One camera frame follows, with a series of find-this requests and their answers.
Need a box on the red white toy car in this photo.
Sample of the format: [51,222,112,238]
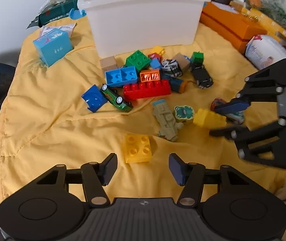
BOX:
[210,98,245,125]

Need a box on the white printed paper packet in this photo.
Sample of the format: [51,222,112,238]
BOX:
[39,22,78,40]

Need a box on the orange printed brick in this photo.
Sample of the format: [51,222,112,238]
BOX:
[140,70,162,83]

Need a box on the dark green packet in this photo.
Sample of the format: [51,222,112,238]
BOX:
[26,0,83,29]

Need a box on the orange cardboard box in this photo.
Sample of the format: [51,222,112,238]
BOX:
[199,2,269,55]

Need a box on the white wet wipes pack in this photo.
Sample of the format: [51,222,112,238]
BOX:
[244,34,286,71]

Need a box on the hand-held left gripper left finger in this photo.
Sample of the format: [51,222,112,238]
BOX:
[34,153,118,207]

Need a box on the green frog tile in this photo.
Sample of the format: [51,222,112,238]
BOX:
[174,105,195,125]

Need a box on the blue building brick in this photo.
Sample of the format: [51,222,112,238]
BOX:
[105,66,138,87]

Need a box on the yellow cloth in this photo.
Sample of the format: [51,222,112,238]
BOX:
[0,17,286,206]

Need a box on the orange fuzzy object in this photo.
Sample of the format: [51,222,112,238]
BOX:
[245,0,263,9]

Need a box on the long red building brick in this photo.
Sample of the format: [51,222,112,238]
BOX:
[123,79,172,101]

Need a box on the yellow sloped brick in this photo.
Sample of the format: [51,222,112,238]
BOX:
[193,108,227,129]

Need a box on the dark blue orange toy car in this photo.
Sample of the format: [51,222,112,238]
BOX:
[163,74,187,93]

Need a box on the small green brick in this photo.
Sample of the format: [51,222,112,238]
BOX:
[191,51,205,65]

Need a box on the green square building brick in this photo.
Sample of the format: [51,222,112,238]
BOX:
[125,50,151,72]

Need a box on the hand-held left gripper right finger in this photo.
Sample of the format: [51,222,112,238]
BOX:
[169,153,252,207]

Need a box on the khaki toy truck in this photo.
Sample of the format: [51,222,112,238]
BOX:
[152,100,184,142]

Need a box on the blue cardboard box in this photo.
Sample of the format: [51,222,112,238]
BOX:
[33,28,74,68]

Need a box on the small yellow brick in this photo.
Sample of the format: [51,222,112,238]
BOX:
[151,46,166,56]

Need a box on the white blue small box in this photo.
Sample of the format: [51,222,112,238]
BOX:
[229,0,246,9]

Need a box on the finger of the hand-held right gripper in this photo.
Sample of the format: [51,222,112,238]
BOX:
[209,118,286,163]
[210,68,285,114]

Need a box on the yellow square building brick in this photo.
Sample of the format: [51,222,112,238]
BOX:
[124,134,154,164]

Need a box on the small blue brick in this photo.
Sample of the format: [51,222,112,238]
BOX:
[150,58,162,70]

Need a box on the blue curved plastic piece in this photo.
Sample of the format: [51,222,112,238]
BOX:
[81,85,108,112]

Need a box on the large tan cube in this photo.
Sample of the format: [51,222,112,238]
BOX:
[174,53,191,72]

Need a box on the green toy car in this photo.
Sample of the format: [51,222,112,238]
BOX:
[101,84,134,112]

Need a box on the black white striped toy car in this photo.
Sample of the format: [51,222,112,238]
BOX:
[161,59,182,77]

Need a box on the small tan cube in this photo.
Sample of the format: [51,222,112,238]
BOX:
[100,56,117,71]

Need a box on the green speckled clear bag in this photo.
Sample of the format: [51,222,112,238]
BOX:
[263,0,286,32]

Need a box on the white plastic bin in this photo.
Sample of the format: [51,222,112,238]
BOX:
[77,0,211,59]

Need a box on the yellow toy packaging box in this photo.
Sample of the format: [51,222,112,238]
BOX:
[241,6,286,48]

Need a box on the blue bin latch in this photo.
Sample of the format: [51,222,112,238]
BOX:
[69,8,86,20]

